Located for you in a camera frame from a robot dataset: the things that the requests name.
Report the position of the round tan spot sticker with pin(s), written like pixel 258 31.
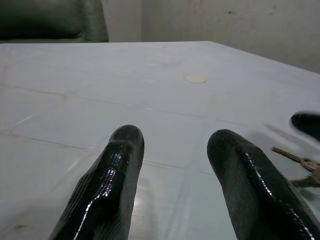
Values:
pixel 195 78

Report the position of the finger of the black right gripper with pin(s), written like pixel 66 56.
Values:
pixel 308 123

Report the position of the small silver key bunch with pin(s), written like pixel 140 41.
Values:
pixel 308 163

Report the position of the dark green leather sofa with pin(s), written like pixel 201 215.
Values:
pixel 50 20

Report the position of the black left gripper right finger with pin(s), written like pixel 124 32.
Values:
pixel 250 190

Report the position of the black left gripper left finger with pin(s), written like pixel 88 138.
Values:
pixel 110 180

